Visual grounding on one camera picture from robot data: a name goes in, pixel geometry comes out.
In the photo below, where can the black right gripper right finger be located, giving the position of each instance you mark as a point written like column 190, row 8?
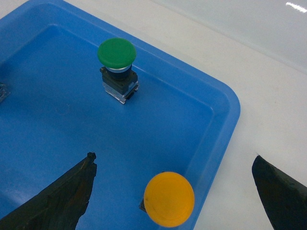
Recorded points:
column 284, row 199

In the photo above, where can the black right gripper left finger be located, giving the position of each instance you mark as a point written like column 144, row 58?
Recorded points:
column 60, row 205

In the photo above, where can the yellow mushroom push button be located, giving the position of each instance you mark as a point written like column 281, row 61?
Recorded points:
column 168, row 199

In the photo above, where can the red mushroom push button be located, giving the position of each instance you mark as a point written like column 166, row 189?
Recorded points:
column 4, row 92

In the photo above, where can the blue plastic tray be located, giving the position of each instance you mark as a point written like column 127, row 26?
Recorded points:
column 180, row 119

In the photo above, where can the green mushroom push button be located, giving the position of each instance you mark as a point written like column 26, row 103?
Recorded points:
column 117, row 56

